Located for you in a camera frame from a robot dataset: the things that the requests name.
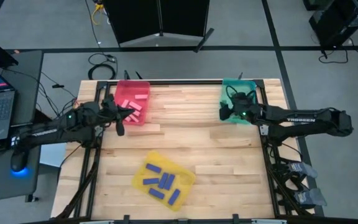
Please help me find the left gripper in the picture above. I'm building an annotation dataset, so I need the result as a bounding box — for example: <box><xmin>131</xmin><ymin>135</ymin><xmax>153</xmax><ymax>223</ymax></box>
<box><xmin>96</xmin><ymin>93</ymin><xmax>135</xmax><ymax>137</ymax></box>

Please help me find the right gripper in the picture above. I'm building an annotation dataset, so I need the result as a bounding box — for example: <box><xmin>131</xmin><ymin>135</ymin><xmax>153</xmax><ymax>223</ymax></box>
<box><xmin>219</xmin><ymin>91</ymin><xmax>260</xmax><ymax>123</ymax></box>

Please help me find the red translucent plastic tray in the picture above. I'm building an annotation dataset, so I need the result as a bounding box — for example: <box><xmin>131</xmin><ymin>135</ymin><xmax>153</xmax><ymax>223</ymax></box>
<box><xmin>113</xmin><ymin>80</ymin><xmax>151</xmax><ymax>126</ymax></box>

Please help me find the green translucent plastic tray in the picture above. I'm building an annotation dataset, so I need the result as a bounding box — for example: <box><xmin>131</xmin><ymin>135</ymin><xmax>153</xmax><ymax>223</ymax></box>
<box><xmin>218</xmin><ymin>77</ymin><xmax>257</xmax><ymax>125</ymax></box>

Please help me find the yellow translucent plastic tray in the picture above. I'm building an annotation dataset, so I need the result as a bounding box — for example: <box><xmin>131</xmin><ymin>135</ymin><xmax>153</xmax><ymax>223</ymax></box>
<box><xmin>131</xmin><ymin>151</ymin><xmax>196</xmax><ymax>213</ymax></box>

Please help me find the gray weight bag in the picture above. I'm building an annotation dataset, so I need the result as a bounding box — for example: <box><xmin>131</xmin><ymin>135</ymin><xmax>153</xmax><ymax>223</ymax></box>
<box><xmin>293</xmin><ymin>188</ymin><xmax>328</xmax><ymax>208</ymax></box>
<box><xmin>287</xmin><ymin>161</ymin><xmax>318</xmax><ymax>179</ymax></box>

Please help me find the black folding partition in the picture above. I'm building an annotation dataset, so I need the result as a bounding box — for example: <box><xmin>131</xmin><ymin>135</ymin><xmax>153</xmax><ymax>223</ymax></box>
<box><xmin>103</xmin><ymin>0</ymin><xmax>216</xmax><ymax>54</ymax></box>

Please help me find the dark gray side desk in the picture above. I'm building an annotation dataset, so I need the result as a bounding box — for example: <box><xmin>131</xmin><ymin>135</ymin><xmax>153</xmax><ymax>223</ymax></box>
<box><xmin>0</xmin><ymin>49</ymin><xmax>45</xmax><ymax>203</ymax></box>

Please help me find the black computer mouse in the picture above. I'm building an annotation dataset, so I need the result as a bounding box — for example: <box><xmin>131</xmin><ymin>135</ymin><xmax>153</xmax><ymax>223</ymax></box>
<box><xmin>10</xmin><ymin>151</ymin><xmax>30</xmax><ymax>172</ymax></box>

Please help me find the black computer tower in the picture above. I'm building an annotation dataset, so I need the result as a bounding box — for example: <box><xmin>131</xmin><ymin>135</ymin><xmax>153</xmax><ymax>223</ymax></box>
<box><xmin>308</xmin><ymin>0</ymin><xmax>358</xmax><ymax>50</ymax></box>

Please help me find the coiled black cable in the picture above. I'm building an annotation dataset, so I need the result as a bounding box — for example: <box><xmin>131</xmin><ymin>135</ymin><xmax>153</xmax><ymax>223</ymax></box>
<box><xmin>87</xmin><ymin>52</ymin><xmax>119</xmax><ymax>81</ymax></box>

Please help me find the black aluminium table frame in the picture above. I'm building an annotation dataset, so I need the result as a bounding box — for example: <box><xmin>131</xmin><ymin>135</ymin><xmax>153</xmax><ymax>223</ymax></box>
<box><xmin>54</xmin><ymin>79</ymin><xmax>318</xmax><ymax>224</ymax></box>

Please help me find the yellow cable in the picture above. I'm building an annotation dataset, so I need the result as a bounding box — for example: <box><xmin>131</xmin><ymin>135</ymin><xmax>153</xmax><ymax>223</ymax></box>
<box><xmin>91</xmin><ymin>2</ymin><xmax>104</xmax><ymax>26</ymax></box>

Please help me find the black floor cable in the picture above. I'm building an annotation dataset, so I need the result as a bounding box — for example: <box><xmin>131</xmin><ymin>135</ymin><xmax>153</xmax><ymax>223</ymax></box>
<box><xmin>318</xmin><ymin>46</ymin><xmax>358</xmax><ymax>65</ymax></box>

